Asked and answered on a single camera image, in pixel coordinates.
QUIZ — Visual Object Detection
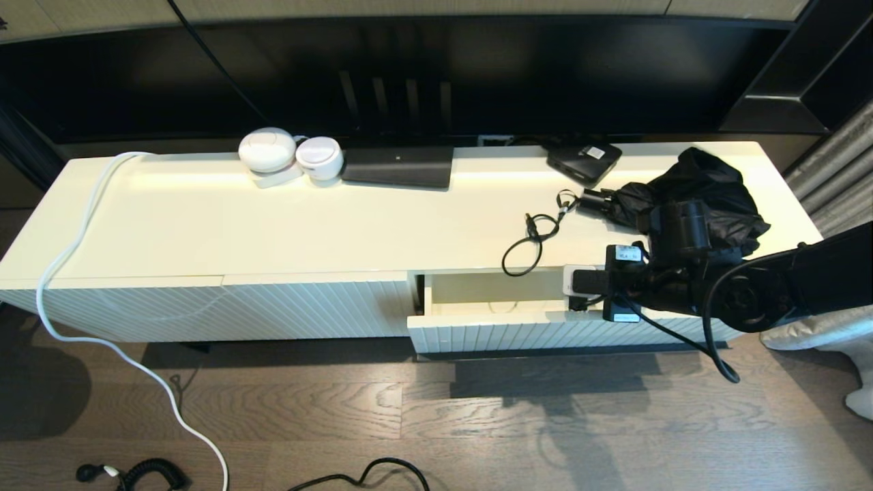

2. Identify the short black looped cable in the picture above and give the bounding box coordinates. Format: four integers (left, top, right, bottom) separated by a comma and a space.
501, 213, 561, 278

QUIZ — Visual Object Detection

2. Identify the black umbrella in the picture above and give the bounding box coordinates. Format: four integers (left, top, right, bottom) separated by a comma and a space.
554, 147, 770, 256

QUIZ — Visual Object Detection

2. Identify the white fluted drawer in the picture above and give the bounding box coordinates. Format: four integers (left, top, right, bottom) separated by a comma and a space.
407, 271, 744, 355

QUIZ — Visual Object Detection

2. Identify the white long TV cabinet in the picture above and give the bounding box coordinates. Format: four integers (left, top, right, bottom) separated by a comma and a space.
0, 141, 826, 343

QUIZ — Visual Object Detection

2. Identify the black set-top box white label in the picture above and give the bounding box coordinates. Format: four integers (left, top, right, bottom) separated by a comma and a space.
546, 140, 623, 188

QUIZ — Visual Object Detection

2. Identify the black television screen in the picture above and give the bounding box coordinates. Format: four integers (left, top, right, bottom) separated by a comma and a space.
0, 15, 795, 147

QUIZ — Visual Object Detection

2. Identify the black flat router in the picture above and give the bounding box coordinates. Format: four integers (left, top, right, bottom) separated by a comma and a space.
341, 146, 455, 190

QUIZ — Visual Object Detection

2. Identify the small white round device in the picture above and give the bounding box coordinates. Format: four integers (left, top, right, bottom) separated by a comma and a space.
296, 137, 344, 182

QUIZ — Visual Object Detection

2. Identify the white flat device base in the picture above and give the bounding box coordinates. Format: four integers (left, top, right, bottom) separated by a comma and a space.
250, 164, 305, 190

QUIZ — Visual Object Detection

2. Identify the large white round device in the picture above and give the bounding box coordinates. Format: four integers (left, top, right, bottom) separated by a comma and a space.
238, 128, 299, 173

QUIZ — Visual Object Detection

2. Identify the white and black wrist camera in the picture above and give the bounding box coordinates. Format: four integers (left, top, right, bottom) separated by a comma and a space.
563, 265, 618, 311

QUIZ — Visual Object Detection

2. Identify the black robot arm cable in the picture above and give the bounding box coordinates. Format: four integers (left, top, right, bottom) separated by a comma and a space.
631, 263, 741, 384

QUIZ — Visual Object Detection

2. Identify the black wall shelf unit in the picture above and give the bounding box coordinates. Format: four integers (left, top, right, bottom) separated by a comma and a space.
716, 0, 873, 137

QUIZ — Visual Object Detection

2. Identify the black floor cable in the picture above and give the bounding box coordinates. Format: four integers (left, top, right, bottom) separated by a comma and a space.
290, 458, 430, 491

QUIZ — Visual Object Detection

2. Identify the black coiled cable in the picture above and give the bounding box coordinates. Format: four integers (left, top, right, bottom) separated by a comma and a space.
76, 459, 190, 491

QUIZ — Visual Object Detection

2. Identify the thin black wall cable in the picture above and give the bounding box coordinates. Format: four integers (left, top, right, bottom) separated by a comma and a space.
167, 0, 270, 127

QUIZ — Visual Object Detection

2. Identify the white power cable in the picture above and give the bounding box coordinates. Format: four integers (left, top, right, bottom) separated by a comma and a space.
36, 152, 230, 491

